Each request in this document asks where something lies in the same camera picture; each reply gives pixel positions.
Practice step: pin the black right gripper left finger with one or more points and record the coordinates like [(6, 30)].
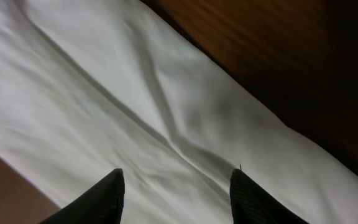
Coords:
[(103, 203)]

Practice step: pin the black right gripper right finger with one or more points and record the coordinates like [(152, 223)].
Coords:
[(251, 204)]

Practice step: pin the white t-shirt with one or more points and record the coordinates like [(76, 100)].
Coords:
[(90, 86)]

